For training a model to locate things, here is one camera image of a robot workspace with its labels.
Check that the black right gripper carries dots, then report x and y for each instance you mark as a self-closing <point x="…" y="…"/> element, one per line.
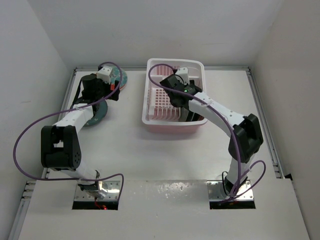
<point x="191" y="81"/>

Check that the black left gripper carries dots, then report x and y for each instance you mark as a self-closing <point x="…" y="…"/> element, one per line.
<point x="106" y="85"/>

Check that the dark teal speckled plate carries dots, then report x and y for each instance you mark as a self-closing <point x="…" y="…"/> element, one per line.
<point x="99" y="112"/>

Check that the black small plate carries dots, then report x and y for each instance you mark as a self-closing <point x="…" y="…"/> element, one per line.
<point x="197" y="117"/>

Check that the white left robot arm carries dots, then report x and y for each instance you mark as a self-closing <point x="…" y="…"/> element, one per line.
<point x="60" y="147"/>

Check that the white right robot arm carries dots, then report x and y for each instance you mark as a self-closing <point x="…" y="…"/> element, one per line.
<point x="244" y="131"/>

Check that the white pink dish rack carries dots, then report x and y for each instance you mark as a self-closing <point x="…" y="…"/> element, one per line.
<point x="158" y="114"/>

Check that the red and teal plate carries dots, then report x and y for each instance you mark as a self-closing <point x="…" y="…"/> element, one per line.
<point x="115" y="76"/>

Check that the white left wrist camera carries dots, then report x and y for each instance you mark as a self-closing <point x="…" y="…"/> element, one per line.
<point x="105" y="73"/>

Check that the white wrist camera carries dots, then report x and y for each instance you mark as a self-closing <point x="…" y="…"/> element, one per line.
<point x="105" y="73"/>
<point x="183" y="74"/>

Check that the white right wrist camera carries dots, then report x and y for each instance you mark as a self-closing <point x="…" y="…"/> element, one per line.
<point x="183" y="74"/>

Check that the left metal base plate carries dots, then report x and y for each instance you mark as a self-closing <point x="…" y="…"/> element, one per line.
<point x="102" y="191"/>

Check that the metal base plate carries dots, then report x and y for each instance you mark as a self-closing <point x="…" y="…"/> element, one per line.
<point x="102" y="191"/>
<point x="217" y="194"/>

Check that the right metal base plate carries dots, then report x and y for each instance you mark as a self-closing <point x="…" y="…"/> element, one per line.
<point x="217" y="194"/>

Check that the aluminium frame rail right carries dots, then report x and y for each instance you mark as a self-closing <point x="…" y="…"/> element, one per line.
<point x="279" y="168"/>

